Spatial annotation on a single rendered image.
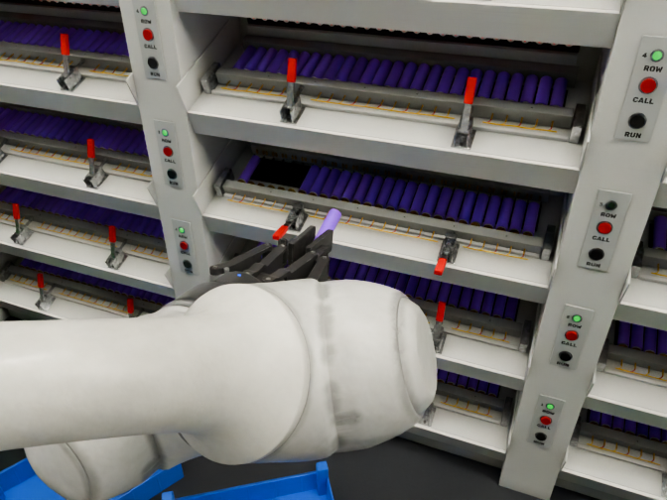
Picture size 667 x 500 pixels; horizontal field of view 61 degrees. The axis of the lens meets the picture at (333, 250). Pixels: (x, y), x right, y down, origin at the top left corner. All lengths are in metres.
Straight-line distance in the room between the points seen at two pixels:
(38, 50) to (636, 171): 1.03
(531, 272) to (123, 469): 0.67
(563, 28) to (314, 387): 0.57
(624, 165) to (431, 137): 0.25
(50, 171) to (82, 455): 0.96
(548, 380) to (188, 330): 0.80
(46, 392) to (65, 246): 1.16
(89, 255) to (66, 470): 0.97
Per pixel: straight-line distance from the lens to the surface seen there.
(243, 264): 0.66
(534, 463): 1.18
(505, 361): 1.04
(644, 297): 0.94
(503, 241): 0.93
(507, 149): 0.83
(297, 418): 0.32
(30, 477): 1.35
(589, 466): 1.19
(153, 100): 1.02
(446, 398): 1.20
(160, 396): 0.27
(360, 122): 0.88
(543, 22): 0.77
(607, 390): 1.05
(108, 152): 1.24
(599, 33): 0.77
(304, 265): 0.66
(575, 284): 0.90
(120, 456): 0.42
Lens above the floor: 1.00
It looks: 33 degrees down
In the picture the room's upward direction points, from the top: straight up
